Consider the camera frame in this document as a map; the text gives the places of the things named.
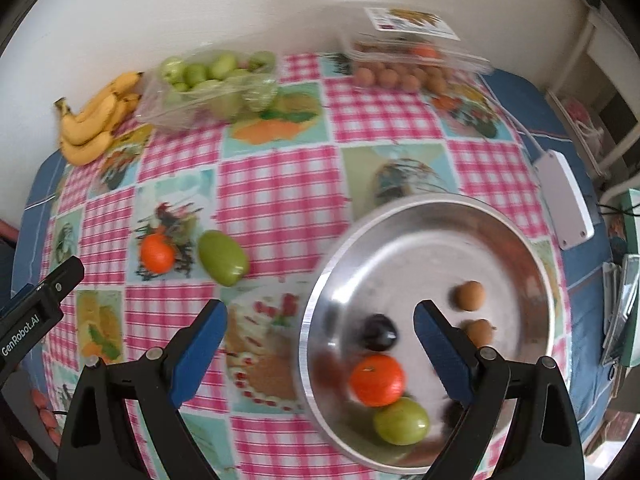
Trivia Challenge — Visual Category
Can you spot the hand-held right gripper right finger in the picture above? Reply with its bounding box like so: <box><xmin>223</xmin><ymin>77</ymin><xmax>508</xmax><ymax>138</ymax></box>
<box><xmin>413</xmin><ymin>300</ymin><xmax>586</xmax><ymax>480</ymax></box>

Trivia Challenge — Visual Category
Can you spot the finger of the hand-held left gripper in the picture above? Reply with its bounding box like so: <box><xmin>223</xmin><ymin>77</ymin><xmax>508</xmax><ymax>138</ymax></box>
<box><xmin>32</xmin><ymin>255</ymin><xmax>86</xmax><ymax>313</ymax></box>

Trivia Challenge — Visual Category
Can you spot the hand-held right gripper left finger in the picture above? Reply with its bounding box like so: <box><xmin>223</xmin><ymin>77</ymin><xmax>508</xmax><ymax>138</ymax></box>
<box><xmin>56</xmin><ymin>299</ymin><xmax>229</xmax><ymax>480</ymax></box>

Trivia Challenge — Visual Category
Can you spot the round brown longan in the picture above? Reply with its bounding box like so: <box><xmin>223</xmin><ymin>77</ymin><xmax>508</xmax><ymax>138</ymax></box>
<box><xmin>460</xmin><ymin>318</ymin><xmax>497</xmax><ymax>348</ymax></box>
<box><xmin>452</xmin><ymin>280</ymin><xmax>487</xmax><ymax>312</ymax></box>

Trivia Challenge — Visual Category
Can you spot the dark purple plum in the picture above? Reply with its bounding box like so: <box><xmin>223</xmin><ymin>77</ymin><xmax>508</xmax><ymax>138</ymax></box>
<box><xmin>442</xmin><ymin>400</ymin><xmax>466</xmax><ymax>428</ymax></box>
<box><xmin>361</xmin><ymin>313</ymin><xmax>399</xmax><ymax>352</ymax></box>

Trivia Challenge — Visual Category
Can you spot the oval green jujube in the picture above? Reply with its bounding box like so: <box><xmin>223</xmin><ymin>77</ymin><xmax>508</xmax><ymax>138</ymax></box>
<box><xmin>372</xmin><ymin>397</ymin><xmax>432</xmax><ymax>446</ymax></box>
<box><xmin>197</xmin><ymin>230</ymin><xmax>251</xmax><ymax>288</ymax></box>

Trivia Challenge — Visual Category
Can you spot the round metal bowl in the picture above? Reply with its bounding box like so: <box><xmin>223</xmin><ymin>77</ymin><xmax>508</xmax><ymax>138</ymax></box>
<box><xmin>298</xmin><ymin>194</ymin><xmax>571</xmax><ymax>473</ymax></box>

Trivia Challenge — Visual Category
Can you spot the person's left hand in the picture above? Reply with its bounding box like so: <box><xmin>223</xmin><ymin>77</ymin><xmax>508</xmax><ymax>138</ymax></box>
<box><xmin>14</xmin><ymin>387</ymin><xmax>61</xmax><ymax>462</ymax></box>

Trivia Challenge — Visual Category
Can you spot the yellow banana bunch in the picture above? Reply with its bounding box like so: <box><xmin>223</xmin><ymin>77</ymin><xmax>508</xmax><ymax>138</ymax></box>
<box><xmin>54</xmin><ymin>71</ymin><xmax>146</xmax><ymax>167</ymax></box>

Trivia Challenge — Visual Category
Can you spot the stack of magazines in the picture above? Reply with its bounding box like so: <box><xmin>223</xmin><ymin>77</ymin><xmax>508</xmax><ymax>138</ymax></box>
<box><xmin>600</xmin><ymin>254</ymin><xmax>640</xmax><ymax>368</ymax></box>

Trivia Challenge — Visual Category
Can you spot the pink checked printed tablecloth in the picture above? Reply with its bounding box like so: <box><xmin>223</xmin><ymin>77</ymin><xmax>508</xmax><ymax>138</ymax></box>
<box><xmin>40</xmin><ymin>50</ymin><xmax>573</xmax><ymax>480</ymax></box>

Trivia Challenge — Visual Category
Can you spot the red printed packet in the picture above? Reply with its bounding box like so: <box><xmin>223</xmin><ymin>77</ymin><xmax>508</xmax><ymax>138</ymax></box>
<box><xmin>602</xmin><ymin>407</ymin><xmax>633</xmax><ymax>441</ymax></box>

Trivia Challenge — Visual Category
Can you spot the white power strip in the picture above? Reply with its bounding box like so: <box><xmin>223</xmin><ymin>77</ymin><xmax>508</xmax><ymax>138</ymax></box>
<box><xmin>531</xmin><ymin>149</ymin><xmax>596</xmax><ymax>252</ymax></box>

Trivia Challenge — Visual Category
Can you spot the clear plastic bag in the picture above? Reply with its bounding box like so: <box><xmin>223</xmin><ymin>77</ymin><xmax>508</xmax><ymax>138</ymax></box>
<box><xmin>135</xmin><ymin>47</ymin><xmax>281</xmax><ymax>133</ymax></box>

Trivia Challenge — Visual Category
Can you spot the pile of green jujubes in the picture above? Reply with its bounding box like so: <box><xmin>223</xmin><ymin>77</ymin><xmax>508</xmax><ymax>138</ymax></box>
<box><xmin>159</xmin><ymin>49</ymin><xmax>279</xmax><ymax>116</ymax></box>

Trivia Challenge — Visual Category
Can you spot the pink item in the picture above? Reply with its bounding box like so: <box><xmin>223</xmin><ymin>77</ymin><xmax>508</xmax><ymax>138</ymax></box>
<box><xmin>562</xmin><ymin>97</ymin><xmax>601</xmax><ymax>136</ymax></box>

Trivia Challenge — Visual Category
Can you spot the pile of brown longans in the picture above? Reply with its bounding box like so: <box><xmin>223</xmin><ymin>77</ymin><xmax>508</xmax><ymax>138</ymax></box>
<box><xmin>352</xmin><ymin>62</ymin><xmax>451</xmax><ymax>95</ymax></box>

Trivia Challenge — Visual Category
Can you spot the clear plastic clamshell box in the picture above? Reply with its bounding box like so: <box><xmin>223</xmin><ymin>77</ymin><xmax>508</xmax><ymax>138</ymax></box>
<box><xmin>336</xmin><ymin>6</ymin><xmax>493</xmax><ymax>93</ymax></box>

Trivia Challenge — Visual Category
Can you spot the white wooden shelf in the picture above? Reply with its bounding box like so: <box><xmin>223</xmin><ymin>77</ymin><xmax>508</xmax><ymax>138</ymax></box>
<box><xmin>545</xmin><ymin>7</ymin><xmax>640</xmax><ymax>196</ymax></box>

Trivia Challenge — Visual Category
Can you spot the black cable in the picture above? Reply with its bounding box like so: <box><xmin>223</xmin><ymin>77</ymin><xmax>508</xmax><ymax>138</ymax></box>
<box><xmin>597</xmin><ymin>202</ymin><xmax>638</xmax><ymax>218</ymax></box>

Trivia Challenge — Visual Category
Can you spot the white cable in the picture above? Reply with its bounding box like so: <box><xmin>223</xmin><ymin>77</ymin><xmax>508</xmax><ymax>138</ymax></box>
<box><xmin>492</xmin><ymin>95</ymin><xmax>548</xmax><ymax>161</ymax></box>

